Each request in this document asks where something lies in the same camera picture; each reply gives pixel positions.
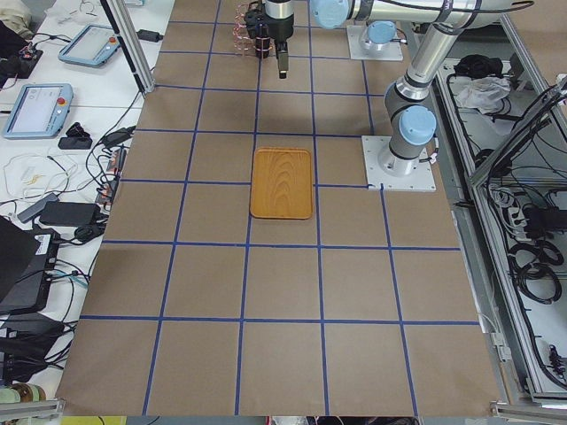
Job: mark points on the dark wine bottle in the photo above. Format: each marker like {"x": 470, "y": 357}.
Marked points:
{"x": 262, "y": 42}

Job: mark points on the wooden tray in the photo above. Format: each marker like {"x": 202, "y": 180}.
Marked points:
{"x": 282, "y": 184}

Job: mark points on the black power adapter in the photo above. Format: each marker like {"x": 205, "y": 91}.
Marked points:
{"x": 149, "y": 35}

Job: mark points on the far teach pendant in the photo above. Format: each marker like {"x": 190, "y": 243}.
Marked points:
{"x": 91, "y": 47}

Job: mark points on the teach pendant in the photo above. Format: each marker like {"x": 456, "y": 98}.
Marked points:
{"x": 91, "y": 47}
{"x": 39, "y": 111}

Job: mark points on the near teach pendant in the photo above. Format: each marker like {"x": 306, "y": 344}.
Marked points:
{"x": 39, "y": 111}

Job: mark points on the black power brick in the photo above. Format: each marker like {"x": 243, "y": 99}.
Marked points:
{"x": 68, "y": 214}

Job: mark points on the black laptop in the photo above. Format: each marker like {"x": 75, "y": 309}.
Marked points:
{"x": 27, "y": 257}

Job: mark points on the copper wire bottle basket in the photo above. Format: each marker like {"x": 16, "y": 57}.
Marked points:
{"x": 242, "y": 42}

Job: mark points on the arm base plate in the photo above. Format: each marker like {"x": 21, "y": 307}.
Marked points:
{"x": 376, "y": 41}
{"x": 384, "y": 171}

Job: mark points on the aluminium frame post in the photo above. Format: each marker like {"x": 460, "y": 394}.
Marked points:
{"x": 117, "y": 13}

